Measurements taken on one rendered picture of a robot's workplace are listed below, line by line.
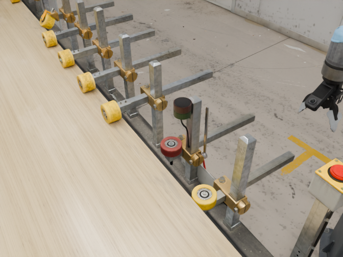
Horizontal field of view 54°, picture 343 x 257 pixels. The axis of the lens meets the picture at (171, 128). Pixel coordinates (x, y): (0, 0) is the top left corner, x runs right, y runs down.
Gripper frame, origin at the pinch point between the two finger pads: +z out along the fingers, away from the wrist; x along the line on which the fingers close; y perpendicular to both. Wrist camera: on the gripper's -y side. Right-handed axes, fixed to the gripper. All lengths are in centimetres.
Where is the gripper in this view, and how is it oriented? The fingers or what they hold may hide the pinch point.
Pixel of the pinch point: (314, 123)
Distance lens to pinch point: 138.3
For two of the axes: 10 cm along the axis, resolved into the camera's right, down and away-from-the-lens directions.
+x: -6.2, -5.1, 5.9
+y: 7.9, -4.1, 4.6
